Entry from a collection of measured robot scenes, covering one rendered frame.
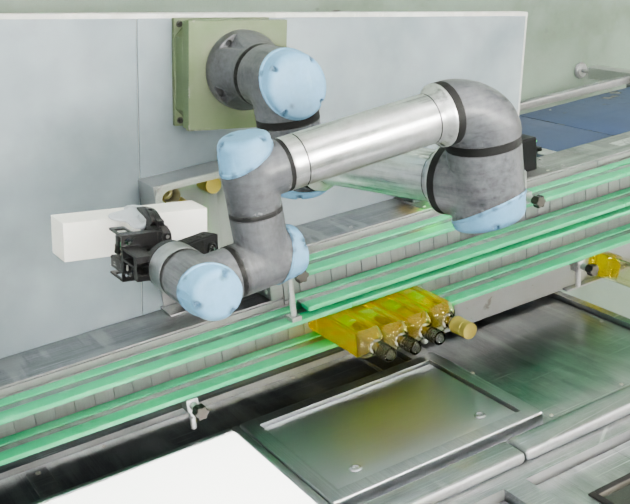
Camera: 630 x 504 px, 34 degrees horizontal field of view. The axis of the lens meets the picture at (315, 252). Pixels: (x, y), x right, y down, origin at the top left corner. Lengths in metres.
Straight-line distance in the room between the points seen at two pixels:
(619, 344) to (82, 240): 1.23
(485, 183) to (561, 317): 0.94
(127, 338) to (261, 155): 0.75
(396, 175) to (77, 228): 0.51
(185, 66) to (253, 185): 0.65
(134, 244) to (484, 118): 0.54
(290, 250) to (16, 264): 0.72
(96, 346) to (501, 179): 0.85
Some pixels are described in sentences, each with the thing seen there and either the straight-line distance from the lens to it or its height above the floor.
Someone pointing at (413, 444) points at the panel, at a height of 1.25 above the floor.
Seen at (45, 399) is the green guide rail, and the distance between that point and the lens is 1.87.
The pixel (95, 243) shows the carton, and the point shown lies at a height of 1.11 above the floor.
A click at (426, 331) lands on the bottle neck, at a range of 2.00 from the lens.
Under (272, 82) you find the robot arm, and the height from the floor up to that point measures 1.05.
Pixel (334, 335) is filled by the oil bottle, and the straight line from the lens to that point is 2.04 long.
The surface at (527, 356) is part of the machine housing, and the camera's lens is 2.27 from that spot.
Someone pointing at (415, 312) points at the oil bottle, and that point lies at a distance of 2.04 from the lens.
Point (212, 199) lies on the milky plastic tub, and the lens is 2.07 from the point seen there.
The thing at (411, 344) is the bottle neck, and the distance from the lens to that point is 1.95.
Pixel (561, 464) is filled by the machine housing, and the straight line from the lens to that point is 1.89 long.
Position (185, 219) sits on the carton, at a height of 1.11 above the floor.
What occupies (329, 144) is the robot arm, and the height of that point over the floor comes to 1.43.
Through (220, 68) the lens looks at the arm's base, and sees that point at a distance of 1.92.
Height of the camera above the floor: 2.59
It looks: 55 degrees down
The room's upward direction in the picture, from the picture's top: 116 degrees clockwise
